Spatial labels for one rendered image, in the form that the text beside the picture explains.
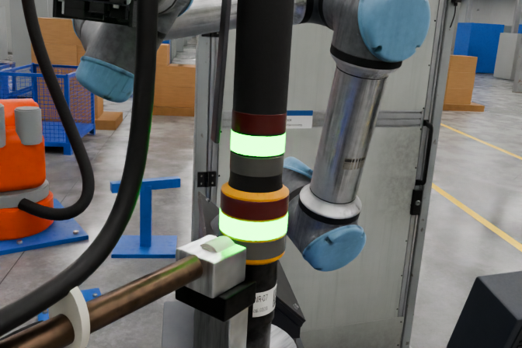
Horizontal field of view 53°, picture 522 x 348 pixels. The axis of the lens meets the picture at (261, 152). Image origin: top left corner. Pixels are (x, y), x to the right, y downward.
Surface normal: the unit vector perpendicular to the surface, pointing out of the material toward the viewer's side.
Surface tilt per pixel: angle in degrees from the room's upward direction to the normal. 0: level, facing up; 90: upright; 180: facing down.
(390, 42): 98
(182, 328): 0
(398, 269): 90
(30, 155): 90
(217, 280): 90
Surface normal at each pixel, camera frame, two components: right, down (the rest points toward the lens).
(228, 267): 0.81, 0.18
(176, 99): 0.15, 0.25
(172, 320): 0.06, -0.97
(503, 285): 0.14, -0.87
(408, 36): 0.44, 0.36
